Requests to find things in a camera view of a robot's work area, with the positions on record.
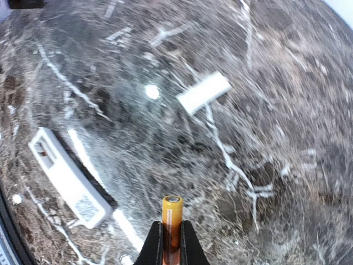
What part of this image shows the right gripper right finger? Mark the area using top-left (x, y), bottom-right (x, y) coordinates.
top-left (180, 220), bottom-right (210, 265)

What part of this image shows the orange battery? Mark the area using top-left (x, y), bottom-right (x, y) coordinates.
top-left (162, 195), bottom-right (183, 265)

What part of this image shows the white remote control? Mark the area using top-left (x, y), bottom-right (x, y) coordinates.
top-left (28, 127), bottom-right (112, 229)

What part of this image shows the white battery cover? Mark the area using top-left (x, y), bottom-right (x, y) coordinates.
top-left (176, 71), bottom-right (232, 116)

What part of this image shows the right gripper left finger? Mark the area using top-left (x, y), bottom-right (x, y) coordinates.
top-left (134, 221), bottom-right (163, 265)

